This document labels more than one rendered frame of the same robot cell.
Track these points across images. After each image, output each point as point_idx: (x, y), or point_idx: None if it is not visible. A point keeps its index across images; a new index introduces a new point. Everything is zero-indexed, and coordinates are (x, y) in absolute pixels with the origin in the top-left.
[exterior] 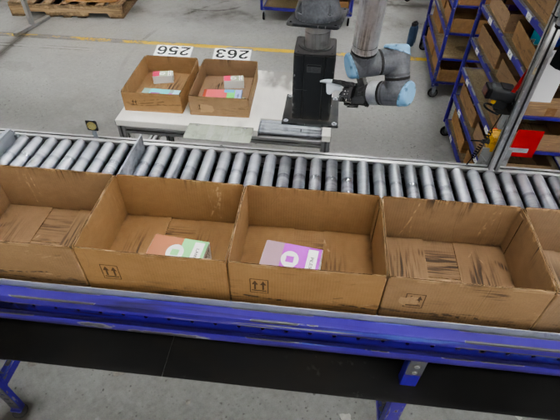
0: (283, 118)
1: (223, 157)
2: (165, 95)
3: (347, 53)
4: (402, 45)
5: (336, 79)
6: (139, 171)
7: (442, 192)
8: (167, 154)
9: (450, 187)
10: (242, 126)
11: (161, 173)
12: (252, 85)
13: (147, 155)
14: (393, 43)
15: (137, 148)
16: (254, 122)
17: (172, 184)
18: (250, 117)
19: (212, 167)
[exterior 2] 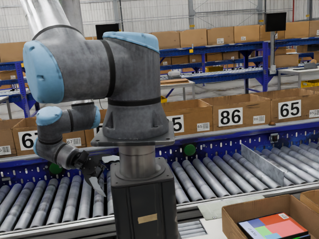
0: (178, 235)
1: (209, 191)
2: (315, 190)
3: (97, 106)
4: (46, 106)
5: (108, 154)
6: (258, 171)
7: (16, 212)
8: (257, 185)
9: (6, 216)
10: (219, 219)
11: (245, 177)
12: (239, 233)
13: (269, 179)
14: (51, 114)
15: (274, 170)
16: (210, 226)
17: (185, 112)
18: (221, 232)
19: (214, 188)
